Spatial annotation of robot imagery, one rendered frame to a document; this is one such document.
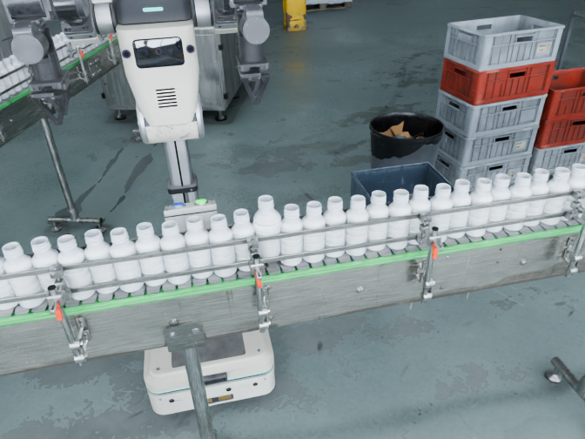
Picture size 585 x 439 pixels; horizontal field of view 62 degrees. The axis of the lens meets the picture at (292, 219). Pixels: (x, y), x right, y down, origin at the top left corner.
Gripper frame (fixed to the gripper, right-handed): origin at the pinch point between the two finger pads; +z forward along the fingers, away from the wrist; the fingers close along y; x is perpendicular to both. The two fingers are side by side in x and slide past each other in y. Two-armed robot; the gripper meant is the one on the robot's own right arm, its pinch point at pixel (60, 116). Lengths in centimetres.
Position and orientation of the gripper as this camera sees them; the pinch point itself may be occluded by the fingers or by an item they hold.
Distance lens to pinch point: 126.4
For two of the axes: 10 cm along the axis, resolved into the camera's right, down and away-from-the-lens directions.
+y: 2.2, 5.2, -8.2
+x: 9.8, -1.3, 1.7
